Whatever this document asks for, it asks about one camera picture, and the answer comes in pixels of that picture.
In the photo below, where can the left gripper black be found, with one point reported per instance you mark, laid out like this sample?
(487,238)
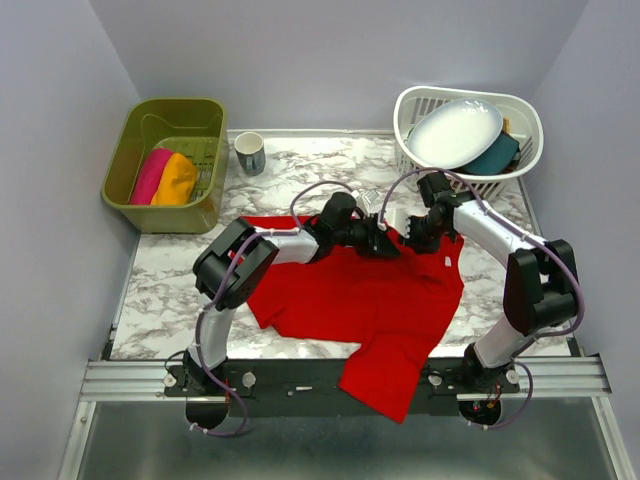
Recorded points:
(377,244)

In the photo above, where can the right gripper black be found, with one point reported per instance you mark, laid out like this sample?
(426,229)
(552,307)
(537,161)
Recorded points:
(428,248)

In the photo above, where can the red t shirt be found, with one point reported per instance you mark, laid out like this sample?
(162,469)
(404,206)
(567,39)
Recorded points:
(396,310)

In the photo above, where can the white plastic dish basket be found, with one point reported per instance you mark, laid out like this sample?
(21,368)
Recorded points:
(521,120)

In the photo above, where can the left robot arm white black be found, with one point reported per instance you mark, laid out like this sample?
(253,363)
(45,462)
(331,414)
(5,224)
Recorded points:
(229,271)

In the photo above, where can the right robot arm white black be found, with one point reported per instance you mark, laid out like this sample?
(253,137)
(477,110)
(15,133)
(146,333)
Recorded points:
(542,295)

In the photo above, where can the white oval plate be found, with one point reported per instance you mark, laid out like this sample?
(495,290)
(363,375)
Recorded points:
(456,133)

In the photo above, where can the teal plate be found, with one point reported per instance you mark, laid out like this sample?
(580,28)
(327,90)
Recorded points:
(496,158)

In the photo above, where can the dark brown dish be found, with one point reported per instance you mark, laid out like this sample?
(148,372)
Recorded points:
(512,165)

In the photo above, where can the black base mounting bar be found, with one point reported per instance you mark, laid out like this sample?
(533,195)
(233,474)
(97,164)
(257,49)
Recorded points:
(275,388)

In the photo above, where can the grey white mug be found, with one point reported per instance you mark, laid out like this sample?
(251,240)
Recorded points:
(250,151)

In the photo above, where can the orange rolled t shirt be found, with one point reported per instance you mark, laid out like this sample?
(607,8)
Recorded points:
(177,182)

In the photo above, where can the olive green plastic bin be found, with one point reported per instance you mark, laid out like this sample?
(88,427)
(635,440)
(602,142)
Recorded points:
(193,127)

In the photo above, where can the pink rolled t shirt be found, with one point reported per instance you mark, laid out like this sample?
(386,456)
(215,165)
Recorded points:
(149,176)

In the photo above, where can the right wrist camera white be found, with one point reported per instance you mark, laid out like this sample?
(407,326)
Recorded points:
(399,220)

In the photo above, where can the aluminium frame rail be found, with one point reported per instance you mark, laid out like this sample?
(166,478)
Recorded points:
(543,377)

